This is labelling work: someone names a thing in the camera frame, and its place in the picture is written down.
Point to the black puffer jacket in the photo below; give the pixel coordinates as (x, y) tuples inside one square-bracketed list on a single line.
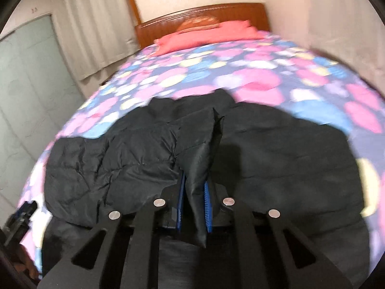
[(120, 156)]

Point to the frosted glass door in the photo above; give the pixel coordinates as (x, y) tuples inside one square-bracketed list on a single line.
[(30, 96)]

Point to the polka-dot bed blanket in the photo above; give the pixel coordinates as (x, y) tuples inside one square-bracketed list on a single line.
[(255, 75)]

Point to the wooden door frame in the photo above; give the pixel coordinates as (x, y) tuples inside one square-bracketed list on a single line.
[(130, 0)]

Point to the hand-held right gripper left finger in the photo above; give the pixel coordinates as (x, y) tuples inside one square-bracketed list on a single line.
[(180, 205)]

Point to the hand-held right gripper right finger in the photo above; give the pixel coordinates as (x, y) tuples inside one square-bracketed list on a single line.
[(208, 208)]

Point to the cream curtain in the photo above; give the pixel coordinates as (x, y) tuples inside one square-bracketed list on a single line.
[(90, 21)]

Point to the wooden headboard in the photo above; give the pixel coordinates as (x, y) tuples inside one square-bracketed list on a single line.
[(228, 13)]

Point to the red pillow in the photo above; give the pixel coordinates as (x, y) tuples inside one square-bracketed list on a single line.
[(195, 37)]

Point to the brown cushion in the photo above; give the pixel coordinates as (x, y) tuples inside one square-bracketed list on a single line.
[(198, 22)]

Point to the person's left hand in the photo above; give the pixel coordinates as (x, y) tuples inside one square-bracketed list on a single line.
[(24, 262)]

